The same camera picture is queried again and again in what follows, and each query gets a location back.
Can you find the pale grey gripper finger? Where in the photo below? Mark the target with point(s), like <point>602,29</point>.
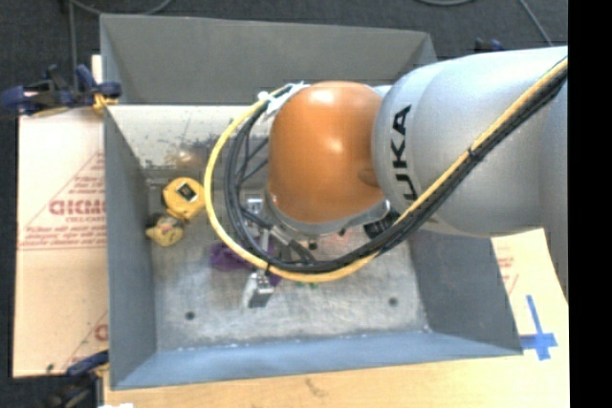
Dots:
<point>265,294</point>
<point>251,294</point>

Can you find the purple cloth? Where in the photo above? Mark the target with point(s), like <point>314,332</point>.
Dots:
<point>227,257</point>

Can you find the grey metal bin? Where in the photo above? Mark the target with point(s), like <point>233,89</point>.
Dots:
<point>306,315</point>

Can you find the yellow tape measure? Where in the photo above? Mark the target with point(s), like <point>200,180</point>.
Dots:
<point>183,196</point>

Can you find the yellow and pink toy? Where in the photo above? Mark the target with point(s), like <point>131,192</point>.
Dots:
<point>166,230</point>

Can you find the black cylinder on white bracket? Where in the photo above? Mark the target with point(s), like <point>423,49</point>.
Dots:
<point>378,224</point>

